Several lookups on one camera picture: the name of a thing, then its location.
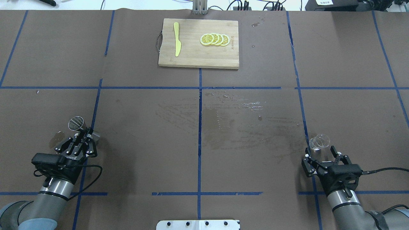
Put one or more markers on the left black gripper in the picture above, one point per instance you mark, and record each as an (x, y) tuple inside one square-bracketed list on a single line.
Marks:
[(71, 162)]

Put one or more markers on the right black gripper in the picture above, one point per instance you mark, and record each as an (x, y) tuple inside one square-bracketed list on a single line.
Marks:
[(321, 167)]

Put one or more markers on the clear glass shaker cup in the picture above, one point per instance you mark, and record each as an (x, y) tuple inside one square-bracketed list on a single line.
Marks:
[(319, 142)]

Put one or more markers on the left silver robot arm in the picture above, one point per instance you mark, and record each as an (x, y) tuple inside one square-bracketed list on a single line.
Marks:
[(45, 210)]

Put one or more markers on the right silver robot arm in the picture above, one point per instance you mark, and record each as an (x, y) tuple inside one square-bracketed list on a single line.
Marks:
[(350, 215)]

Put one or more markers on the yellow plastic knife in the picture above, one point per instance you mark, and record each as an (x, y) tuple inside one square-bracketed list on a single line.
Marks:
[(178, 44)]

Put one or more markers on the wooden cutting board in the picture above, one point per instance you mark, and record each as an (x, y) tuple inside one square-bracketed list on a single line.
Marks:
[(193, 53)]

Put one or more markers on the black box on table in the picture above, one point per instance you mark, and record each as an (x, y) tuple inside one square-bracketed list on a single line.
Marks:
[(332, 5)]

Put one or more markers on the lemon slice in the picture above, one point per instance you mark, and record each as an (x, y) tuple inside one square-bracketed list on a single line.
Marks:
[(220, 40), (207, 39), (225, 40), (216, 38)]

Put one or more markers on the lemon slice nearest front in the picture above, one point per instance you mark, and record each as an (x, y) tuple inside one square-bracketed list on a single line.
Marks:
[(207, 39)]

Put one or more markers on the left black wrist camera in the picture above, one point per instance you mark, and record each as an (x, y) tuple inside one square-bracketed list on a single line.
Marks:
[(46, 163)]

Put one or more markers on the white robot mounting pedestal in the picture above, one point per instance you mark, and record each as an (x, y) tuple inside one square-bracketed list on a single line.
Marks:
[(211, 224)]

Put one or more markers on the aluminium frame post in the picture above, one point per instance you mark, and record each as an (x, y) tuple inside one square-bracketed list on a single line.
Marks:
[(199, 7)]

